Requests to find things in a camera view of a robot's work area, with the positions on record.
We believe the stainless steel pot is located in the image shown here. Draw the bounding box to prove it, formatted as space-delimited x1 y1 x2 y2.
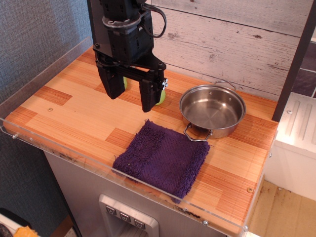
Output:
179 80 246 142

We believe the green handled grey spatula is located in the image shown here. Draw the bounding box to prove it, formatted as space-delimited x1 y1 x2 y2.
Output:
123 77 166 106

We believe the dark vertical post right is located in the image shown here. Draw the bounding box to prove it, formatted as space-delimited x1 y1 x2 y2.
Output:
272 0 316 122

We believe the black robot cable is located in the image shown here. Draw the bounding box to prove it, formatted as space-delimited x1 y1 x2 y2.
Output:
138 0 167 39

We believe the white toy sink unit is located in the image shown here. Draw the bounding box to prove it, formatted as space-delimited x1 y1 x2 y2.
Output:
264 93 316 200

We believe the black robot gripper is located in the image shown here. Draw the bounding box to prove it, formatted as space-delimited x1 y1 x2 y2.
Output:
93 11 166 113

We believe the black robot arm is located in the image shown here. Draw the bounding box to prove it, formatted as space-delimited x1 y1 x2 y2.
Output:
93 0 167 112

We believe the dark vertical post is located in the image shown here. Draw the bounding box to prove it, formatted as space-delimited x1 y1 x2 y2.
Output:
87 0 108 44
272 0 316 122

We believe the purple terry cloth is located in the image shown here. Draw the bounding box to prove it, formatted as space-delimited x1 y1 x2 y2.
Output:
113 120 210 204

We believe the yellow object bottom left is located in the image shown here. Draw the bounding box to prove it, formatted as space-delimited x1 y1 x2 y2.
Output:
13 226 38 237

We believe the silver dispenser button panel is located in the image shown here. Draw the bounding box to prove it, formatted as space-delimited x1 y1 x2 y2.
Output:
99 194 159 237

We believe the dark vertical post left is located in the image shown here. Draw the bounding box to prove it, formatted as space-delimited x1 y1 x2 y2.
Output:
87 0 108 44

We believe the clear acrylic table guard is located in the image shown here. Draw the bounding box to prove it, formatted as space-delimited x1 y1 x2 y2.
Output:
0 38 277 237

